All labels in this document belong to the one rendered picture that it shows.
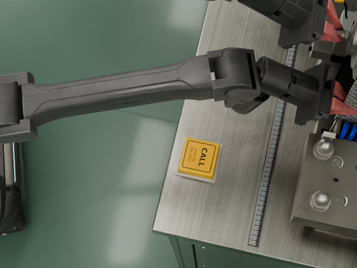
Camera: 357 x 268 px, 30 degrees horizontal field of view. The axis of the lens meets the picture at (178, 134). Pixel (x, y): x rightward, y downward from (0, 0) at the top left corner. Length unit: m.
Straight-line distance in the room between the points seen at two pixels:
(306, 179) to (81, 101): 0.42
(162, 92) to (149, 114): 1.27
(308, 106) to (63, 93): 0.41
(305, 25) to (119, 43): 1.50
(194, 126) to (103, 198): 0.96
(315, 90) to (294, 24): 0.16
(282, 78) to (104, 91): 0.29
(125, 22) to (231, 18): 1.07
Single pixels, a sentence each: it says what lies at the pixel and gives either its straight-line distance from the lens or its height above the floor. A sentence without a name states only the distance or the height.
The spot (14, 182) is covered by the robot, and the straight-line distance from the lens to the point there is 2.13.
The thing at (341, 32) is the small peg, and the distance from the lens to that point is 1.10.
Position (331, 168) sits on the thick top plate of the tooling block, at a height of 1.03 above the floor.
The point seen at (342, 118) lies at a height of 1.04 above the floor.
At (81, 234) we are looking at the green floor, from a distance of 2.27.
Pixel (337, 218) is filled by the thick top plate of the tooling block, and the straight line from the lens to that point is 1.21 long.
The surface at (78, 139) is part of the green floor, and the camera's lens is 2.35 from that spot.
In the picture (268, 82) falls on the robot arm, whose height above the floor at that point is 1.18.
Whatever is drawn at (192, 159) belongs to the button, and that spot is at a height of 0.92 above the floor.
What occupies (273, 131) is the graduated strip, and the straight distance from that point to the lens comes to 1.37.
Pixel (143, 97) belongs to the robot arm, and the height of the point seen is 1.19.
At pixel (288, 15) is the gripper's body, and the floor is 1.32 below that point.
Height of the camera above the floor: 2.20
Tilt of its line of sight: 72 degrees down
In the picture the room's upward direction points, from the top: 8 degrees counter-clockwise
